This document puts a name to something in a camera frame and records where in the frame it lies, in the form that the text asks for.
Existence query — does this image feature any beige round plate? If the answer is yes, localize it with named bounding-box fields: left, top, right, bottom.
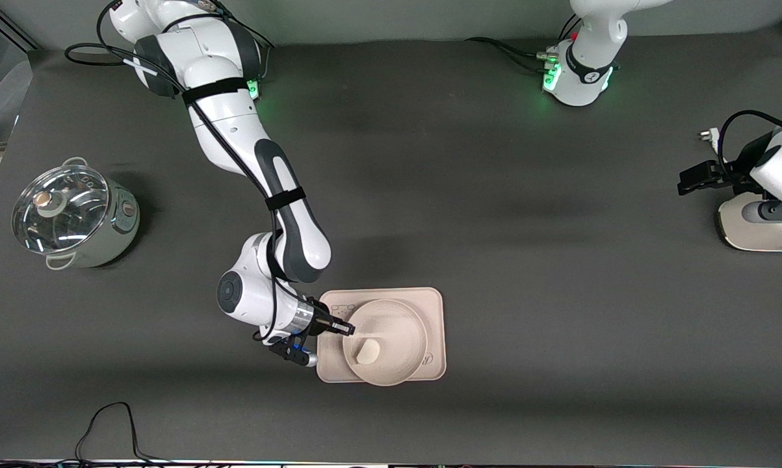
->
left=342, top=298, right=428, bottom=387

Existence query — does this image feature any beige rectangular rabbit tray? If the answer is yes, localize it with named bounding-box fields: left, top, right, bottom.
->
left=317, top=287, right=446, bottom=384

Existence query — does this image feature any pale green electric pot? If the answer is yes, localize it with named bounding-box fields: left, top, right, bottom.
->
left=12, top=157, right=141, bottom=270

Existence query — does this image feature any glass pot lid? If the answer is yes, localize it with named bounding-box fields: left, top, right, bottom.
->
left=12, top=164, right=111, bottom=255

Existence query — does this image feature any translucent grey plastic object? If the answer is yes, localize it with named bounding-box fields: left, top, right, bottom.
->
left=0, top=60, right=34, bottom=145

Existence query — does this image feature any white toaster power cable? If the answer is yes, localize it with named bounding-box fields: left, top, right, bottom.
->
left=699, top=128, right=731, bottom=163

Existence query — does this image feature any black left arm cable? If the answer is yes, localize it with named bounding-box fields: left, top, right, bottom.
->
left=719, top=109, right=782, bottom=163

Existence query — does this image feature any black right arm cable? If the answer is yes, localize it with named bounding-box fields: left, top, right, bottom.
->
left=64, top=0, right=339, bottom=344

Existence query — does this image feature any black cable on table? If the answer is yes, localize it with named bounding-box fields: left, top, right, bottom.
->
left=74, top=401, right=170, bottom=464

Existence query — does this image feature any black arm base cable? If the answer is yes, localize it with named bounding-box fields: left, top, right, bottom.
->
left=465, top=36, right=549, bottom=62
left=504, top=47, right=551, bottom=73

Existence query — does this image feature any aluminium frame bar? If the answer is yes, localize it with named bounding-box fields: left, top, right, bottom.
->
left=0, top=12, right=40, bottom=53

